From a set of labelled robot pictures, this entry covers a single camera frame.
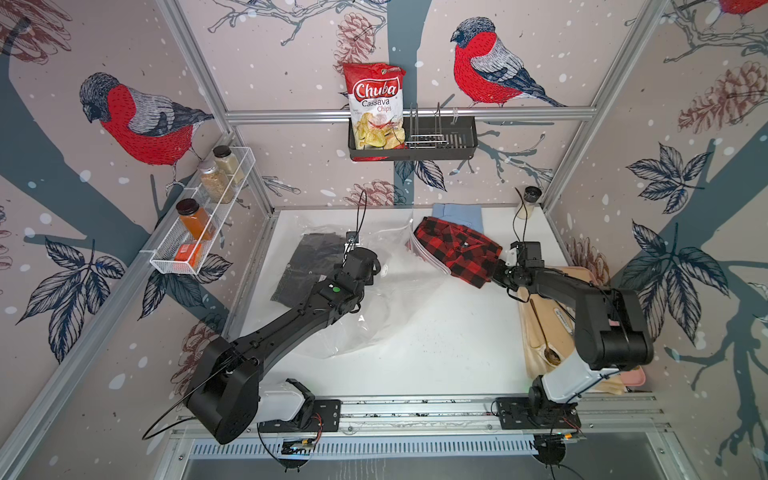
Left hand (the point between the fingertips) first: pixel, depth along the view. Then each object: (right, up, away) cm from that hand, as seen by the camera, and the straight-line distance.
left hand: (363, 254), depth 84 cm
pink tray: (+73, -33, -6) cm, 80 cm away
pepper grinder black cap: (+62, +21, +26) cm, 70 cm away
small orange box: (-35, +2, -21) cm, 41 cm away
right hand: (+40, -6, +13) cm, 43 cm away
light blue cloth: (+39, +14, +34) cm, 53 cm away
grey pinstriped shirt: (-19, -2, +19) cm, 27 cm away
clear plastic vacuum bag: (+13, -8, -7) cm, 17 cm away
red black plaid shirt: (+35, -1, +18) cm, 39 cm away
